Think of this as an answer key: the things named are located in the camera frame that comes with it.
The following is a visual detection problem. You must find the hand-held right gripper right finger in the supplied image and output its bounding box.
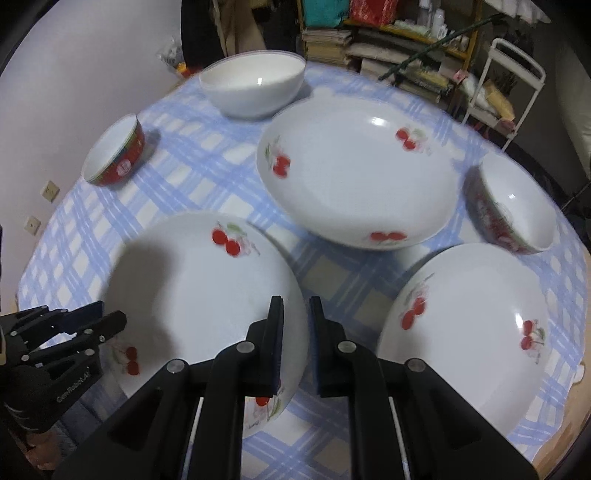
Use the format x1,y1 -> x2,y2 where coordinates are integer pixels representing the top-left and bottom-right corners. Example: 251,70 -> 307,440
308,295 -> 539,480

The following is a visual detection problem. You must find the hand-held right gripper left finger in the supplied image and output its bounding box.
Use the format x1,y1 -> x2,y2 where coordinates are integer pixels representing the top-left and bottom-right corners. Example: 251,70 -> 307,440
52,295 -> 286,480

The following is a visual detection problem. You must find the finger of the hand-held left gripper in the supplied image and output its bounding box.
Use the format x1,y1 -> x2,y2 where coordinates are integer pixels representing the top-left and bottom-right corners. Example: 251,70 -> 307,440
0,302 -> 105,352
21,311 -> 127,370

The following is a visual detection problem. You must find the white cherry print plate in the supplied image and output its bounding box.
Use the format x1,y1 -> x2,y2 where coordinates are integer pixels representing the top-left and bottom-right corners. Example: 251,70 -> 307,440
376,243 -> 552,439
256,95 -> 458,251
102,211 -> 309,439

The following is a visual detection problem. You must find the small red patterned bowl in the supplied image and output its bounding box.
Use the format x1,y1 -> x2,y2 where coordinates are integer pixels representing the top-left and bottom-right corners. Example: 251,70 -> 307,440
463,152 -> 556,256
81,114 -> 146,188

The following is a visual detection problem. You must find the large white bowl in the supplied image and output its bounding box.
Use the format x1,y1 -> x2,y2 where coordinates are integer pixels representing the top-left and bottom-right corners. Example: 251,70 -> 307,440
198,51 -> 305,121

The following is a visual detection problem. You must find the person's left hand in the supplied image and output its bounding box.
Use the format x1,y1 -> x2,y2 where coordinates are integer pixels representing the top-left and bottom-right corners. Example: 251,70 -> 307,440
21,431 -> 64,474

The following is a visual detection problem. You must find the blue checked tablecloth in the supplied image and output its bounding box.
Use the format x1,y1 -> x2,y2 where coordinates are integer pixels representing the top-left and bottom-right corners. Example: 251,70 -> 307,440
16,60 -> 589,480

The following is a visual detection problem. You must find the clear plastic bag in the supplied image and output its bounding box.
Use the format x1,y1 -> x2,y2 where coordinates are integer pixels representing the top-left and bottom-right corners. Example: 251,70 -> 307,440
157,39 -> 186,71

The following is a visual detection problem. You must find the pile of papers and booklets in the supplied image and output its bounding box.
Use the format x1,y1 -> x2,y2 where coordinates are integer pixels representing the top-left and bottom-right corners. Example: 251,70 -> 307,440
360,55 -> 451,104

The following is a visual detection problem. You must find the dark hanging clothing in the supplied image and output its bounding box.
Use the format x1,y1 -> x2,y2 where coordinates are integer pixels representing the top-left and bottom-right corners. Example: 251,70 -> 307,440
180,0 -> 227,70

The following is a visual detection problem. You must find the stack of old books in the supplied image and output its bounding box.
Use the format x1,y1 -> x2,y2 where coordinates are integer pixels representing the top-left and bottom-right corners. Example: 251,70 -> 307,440
302,28 -> 354,65

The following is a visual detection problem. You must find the beige box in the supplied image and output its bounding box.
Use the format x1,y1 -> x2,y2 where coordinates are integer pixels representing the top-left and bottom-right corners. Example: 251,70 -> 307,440
482,80 -> 515,121

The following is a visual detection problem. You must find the beige hanging coat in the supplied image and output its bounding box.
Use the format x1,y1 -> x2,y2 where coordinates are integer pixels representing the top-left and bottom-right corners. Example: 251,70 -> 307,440
222,0 -> 298,56

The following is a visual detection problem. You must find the green pole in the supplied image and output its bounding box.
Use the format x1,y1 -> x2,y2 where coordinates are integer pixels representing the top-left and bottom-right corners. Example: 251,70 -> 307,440
379,11 -> 504,81

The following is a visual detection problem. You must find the yellow storage shelf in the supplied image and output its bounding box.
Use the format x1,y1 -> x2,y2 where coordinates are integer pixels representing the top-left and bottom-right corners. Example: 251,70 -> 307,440
295,0 -> 485,116

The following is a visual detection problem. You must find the teal box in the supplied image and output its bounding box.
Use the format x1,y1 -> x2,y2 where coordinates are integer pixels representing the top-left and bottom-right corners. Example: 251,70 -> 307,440
302,0 -> 352,28

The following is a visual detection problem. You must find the red bag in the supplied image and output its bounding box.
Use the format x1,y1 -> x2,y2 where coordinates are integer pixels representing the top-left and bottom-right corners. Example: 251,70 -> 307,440
348,0 -> 399,26

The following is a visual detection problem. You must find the white softbox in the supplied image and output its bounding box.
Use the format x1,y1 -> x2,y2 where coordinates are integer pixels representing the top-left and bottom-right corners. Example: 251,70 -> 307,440
554,46 -> 591,178

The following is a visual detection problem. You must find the white metal cart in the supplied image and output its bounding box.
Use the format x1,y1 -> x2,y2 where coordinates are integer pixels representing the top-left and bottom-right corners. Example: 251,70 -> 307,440
462,38 -> 546,153

